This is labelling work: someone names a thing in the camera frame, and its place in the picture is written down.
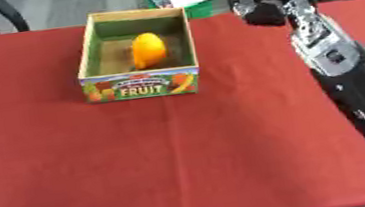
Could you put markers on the silver and black right robot arm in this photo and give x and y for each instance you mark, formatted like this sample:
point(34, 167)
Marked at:
point(340, 64)

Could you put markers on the tan cardboard box green inside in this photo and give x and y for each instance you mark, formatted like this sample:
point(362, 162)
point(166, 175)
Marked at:
point(137, 56)

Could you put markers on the orange toy fruit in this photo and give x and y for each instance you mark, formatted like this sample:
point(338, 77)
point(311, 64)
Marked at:
point(147, 50)

